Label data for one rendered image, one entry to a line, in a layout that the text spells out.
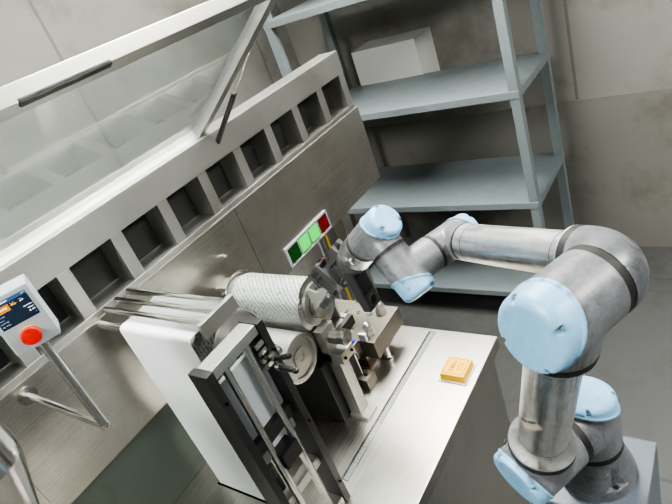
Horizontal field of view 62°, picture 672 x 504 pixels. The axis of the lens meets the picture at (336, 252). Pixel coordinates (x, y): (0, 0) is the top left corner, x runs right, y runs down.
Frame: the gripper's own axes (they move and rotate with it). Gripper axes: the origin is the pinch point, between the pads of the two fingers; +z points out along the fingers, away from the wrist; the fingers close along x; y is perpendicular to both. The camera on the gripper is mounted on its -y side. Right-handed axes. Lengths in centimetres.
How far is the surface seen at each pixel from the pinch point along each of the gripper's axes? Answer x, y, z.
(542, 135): -213, -34, 42
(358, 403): 3.1, -23.9, 19.6
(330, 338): 3.2, -6.5, 4.7
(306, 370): 10.2, -7.1, 11.8
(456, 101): -142, 12, 19
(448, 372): -15.1, -37.4, 7.8
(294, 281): -1.6, 9.3, 3.1
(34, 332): 54, 32, -21
